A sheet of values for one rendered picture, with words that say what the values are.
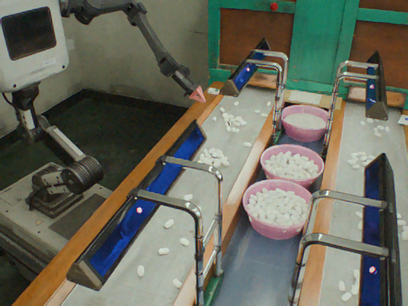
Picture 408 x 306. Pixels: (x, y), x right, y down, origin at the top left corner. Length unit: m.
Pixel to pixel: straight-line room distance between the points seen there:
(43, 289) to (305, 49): 1.74
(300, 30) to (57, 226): 1.59
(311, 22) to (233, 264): 1.38
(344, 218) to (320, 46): 1.08
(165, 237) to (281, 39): 1.36
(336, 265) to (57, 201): 1.26
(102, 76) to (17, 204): 2.19
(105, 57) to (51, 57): 2.28
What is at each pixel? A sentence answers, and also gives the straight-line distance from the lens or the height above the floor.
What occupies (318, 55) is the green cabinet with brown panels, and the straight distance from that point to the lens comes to 2.23.
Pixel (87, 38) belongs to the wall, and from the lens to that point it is 3.91.
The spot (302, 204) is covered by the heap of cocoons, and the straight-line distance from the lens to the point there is 1.47.
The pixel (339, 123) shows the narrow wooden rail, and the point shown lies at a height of 0.76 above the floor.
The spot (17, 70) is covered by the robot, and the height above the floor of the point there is 1.20.
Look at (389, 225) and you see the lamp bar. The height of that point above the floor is 1.11.
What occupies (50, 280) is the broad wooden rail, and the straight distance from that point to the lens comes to 1.24.
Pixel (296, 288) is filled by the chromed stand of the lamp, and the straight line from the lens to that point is 0.92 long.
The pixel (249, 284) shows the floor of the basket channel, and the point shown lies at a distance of 1.27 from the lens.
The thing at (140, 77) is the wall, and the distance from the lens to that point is 3.69.
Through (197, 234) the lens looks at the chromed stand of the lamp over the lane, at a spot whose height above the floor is 1.04.
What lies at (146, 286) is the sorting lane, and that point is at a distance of 1.18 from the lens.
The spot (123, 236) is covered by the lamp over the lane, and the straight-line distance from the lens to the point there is 0.86.
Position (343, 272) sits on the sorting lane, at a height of 0.74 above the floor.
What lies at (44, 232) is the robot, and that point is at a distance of 1.84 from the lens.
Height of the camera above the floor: 1.67
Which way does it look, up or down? 33 degrees down
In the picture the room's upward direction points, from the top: straight up
